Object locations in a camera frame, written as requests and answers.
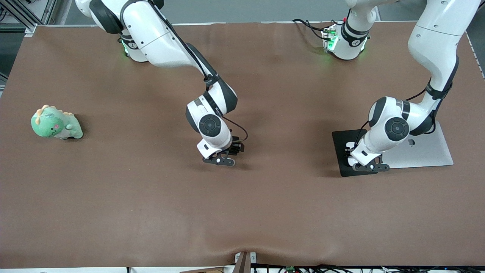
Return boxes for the white computer mouse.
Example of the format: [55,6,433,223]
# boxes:
[346,142,360,168]

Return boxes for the black mouse pad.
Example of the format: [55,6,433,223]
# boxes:
[332,129,379,177]

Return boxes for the silver closed laptop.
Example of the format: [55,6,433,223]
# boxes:
[379,121,454,169]

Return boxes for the brown table cover mat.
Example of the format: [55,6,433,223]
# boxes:
[0,21,485,268]

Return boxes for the green plush dinosaur toy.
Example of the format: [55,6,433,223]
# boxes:
[31,105,84,140]

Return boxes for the small metal bracket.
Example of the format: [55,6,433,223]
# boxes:
[234,252,257,264]

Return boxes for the brown wooden post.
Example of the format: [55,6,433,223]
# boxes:
[236,251,251,273]

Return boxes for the black base cable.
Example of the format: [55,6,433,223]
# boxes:
[292,18,327,41]

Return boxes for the aluminium frame struts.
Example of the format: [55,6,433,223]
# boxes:
[0,0,57,34]

